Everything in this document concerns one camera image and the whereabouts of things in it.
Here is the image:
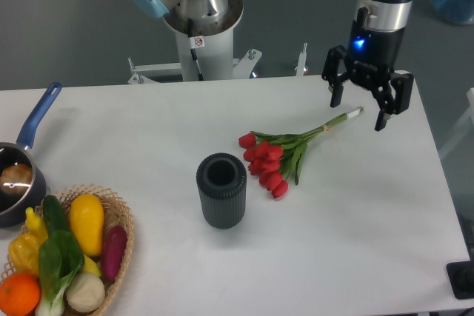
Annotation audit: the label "woven wicker basket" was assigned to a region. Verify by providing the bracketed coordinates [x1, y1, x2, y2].
[1, 185, 134, 315]

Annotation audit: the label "yellow lemon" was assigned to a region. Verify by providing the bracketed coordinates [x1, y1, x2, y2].
[82, 255, 101, 278]

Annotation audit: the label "purple eggplant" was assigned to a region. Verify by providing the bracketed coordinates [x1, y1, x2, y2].
[101, 225, 127, 282]

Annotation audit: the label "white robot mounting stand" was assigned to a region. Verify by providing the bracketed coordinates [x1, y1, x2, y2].
[127, 16, 310, 85]

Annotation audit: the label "dark grey ribbed vase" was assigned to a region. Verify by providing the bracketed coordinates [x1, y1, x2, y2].
[196, 152, 247, 229]

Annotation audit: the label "green cucumber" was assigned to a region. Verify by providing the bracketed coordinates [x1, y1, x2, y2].
[42, 195, 70, 235]

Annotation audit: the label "black device at table edge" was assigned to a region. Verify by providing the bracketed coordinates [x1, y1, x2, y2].
[446, 261, 474, 300]

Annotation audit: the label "red tulip bouquet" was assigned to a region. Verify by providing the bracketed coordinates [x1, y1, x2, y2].
[238, 107, 364, 200]

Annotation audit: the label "blue handled saucepan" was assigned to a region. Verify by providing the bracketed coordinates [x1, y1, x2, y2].
[1, 82, 62, 228]

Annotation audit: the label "yellow squash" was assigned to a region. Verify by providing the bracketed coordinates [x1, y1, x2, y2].
[69, 194, 104, 258]

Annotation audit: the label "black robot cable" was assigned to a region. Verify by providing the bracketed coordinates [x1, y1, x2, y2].
[187, 18, 205, 81]

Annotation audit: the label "brown bread in pan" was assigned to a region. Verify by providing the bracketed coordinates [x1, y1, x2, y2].
[1, 164, 33, 195]

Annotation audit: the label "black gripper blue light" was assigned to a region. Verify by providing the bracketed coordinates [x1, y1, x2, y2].
[321, 7, 414, 131]

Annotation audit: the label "beige garlic bulb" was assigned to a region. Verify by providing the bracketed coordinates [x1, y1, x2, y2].
[66, 272, 105, 313]

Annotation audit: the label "green bok choy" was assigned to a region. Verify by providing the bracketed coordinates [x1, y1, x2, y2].
[35, 230, 84, 315]

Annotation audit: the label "yellow bell pepper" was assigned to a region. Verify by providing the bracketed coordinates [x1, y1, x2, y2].
[8, 232, 41, 277]

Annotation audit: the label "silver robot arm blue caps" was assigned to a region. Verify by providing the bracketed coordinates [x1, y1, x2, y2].
[132, 0, 414, 130]

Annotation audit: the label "orange fruit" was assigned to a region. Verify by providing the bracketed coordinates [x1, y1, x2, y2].
[1, 273, 41, 316]

